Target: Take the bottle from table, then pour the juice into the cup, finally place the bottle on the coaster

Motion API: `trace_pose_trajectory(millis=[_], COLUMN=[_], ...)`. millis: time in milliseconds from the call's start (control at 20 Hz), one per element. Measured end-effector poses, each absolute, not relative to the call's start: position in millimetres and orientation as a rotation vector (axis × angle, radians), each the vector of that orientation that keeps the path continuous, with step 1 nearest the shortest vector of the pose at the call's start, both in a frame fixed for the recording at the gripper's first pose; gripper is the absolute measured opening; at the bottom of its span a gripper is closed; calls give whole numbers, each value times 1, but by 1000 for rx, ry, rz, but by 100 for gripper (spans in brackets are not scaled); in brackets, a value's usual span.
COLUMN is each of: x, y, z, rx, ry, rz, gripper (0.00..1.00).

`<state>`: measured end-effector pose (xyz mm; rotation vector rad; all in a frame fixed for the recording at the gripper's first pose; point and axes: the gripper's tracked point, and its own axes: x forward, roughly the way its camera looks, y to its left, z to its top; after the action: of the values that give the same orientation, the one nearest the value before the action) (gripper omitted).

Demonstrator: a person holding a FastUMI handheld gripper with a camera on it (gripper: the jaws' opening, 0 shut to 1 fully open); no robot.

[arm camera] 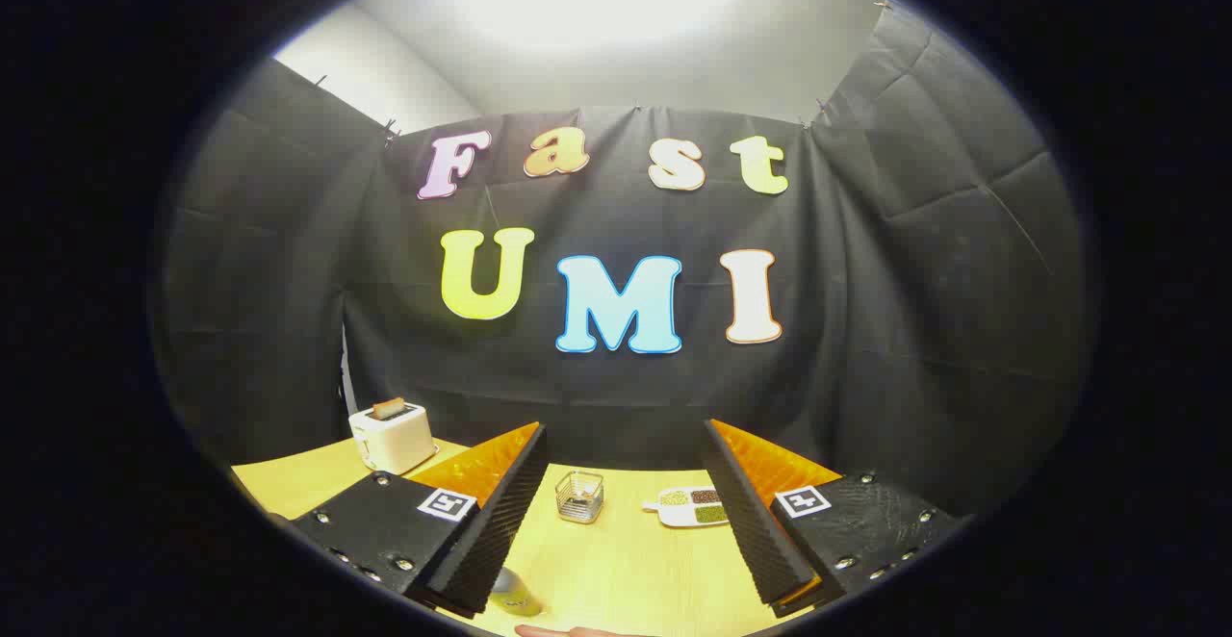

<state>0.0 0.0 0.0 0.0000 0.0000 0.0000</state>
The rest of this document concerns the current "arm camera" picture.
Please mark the white toaster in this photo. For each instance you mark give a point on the white toaster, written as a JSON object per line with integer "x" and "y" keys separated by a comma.
{"x": 395, "y": 440}

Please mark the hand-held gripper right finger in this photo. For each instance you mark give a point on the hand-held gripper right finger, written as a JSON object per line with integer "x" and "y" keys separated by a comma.
{"x": 756, "y": 531}

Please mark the silver bottle with green label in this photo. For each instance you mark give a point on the silver bottle with green label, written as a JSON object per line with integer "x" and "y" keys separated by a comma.
{"x": 515, "y": 594}

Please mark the black backdrop cloth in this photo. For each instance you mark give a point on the black backdrop cloth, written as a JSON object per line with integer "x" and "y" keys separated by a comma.
{"x": 577, "y": 396}

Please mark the white divided dish of beans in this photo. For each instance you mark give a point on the white divided dish of beans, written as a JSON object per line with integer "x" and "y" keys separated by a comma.
{"x": 688, "y": 512}

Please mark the toast slice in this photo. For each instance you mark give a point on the toast slice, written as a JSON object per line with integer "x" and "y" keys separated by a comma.
{"x": 389, "y": 408}

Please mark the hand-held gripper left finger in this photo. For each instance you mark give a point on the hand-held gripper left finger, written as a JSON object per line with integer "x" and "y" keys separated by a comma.
{"x": 500, "y": 531}

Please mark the wooden table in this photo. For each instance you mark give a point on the wooden table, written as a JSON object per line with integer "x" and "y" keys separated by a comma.
{"x": 626, "y": 565}

